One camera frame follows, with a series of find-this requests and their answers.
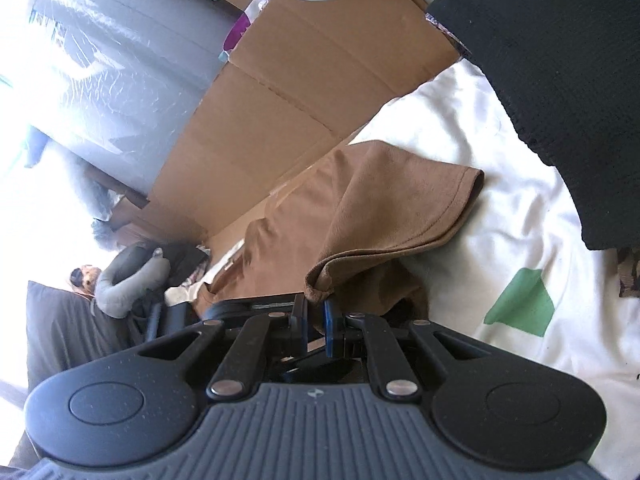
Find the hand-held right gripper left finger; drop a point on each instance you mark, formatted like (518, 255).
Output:
(300, 326)

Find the grey neck pillow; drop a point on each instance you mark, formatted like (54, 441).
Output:
(127, 280)

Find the grey fluffy plush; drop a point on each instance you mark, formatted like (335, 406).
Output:
(103, 234)

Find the purple packet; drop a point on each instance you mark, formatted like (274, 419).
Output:
(241, 25)

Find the leopard print cloth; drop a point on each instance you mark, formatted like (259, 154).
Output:
(630, 270)

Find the black waffle cloth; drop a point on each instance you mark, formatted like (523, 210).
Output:
(560, 85)

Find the bear print bedsheet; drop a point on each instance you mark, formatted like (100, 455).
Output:
(525, 210)

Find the grey plastic-wrapped furniture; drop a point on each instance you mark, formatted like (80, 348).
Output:
(125, 70)

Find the plush toy dog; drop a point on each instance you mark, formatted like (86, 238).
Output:
(84, 279)

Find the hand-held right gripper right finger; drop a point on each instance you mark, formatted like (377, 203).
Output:
(330, 331)

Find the brown t-shirt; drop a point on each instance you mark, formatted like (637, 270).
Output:
(375, 200)

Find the dark grey pillow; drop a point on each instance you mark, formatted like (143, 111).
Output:
(70, 330)

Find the brown cardboard sheet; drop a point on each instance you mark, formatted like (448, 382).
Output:
(300, 70)

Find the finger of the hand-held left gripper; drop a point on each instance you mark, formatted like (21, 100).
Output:
(250, 306)

